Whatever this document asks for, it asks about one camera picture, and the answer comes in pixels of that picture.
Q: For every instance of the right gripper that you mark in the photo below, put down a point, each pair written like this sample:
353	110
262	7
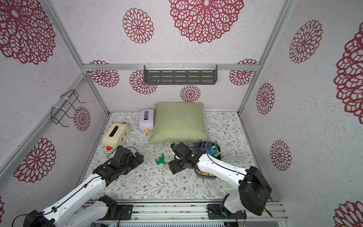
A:
175	165

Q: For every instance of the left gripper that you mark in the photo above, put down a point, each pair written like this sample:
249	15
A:
134	161

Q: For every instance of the purple rake pink handle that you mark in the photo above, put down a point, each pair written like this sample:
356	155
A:
203	146

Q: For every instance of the green rake wooden handle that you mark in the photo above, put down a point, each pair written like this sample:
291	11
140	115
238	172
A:
161	161

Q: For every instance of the blue tool yellow handle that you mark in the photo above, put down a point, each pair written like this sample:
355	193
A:
212	148

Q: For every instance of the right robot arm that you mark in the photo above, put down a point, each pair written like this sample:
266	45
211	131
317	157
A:
253	190

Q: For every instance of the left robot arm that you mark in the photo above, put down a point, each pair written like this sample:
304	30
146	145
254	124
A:
65	212

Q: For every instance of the cream tissue box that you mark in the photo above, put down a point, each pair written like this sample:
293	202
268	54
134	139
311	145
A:
116	135

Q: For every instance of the lilac tissue box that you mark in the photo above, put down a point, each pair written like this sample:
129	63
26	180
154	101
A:
146	121

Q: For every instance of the floral table mat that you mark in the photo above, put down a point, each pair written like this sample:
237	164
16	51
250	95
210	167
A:
151	181

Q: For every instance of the green pillow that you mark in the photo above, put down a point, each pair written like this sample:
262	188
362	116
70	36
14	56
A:
179	122

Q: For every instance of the metal base rail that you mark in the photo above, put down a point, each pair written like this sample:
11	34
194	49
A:
188	212

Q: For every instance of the black wire rack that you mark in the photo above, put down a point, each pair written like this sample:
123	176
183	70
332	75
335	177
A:
68	101

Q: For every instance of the grey wall shelf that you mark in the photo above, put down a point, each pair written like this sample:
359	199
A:
180	75

